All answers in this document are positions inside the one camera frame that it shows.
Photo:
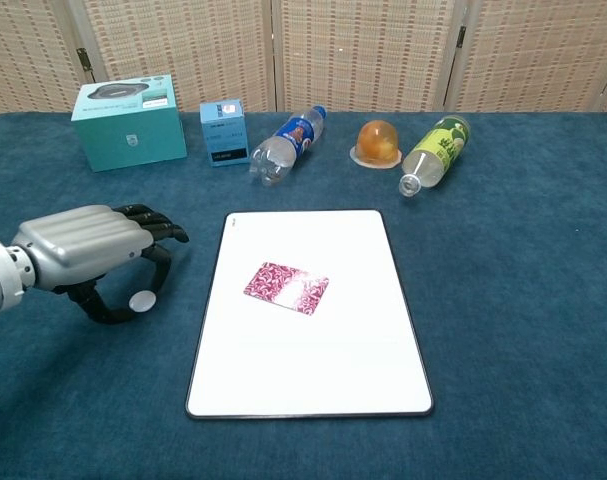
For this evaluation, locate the white oval pebble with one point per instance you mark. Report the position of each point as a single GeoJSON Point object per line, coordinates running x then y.
{"type": "Point", "coordinates": [143, 301]}

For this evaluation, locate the small light blue box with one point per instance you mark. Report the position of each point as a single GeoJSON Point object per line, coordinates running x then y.
{"type": "Point", "coordinates": [225, 137]}

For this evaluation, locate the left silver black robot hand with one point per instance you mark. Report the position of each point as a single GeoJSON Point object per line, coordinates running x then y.
{"type": "Point", "coordinates": [88, 240]}

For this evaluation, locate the pink patterned packet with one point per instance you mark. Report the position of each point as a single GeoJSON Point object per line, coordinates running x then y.
{"type": "Point", "coordinates": [287, 290]}

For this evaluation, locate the clear bottle with blue label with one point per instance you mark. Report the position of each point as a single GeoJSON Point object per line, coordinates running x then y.
{"type": "Point", "coordinates": [285, 147]}

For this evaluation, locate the blue-green table cloth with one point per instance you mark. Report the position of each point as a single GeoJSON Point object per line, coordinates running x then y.
{"type": "Point", "coordinates": [508, 300]}

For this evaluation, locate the white board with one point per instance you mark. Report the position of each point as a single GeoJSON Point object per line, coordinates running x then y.
{"type": "Point", "coordinates": [310, 320]}

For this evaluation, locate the orange fruit jelly cup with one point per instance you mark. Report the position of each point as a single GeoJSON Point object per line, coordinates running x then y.
{"type": "Point", "coordinates": [378, 142]}

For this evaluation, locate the teal cardboard product box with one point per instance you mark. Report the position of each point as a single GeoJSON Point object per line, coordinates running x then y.
{"type": "Point", "coordinates": [133, 137]}

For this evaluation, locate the woven bamboo folding screen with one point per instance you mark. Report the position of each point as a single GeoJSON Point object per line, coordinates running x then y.
{"type": "Point", "coordinates": [363, 50]}

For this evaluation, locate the clear bottle with green label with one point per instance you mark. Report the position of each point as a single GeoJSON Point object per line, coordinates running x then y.
{"type": "Point", "coordinates": [438, 152]}

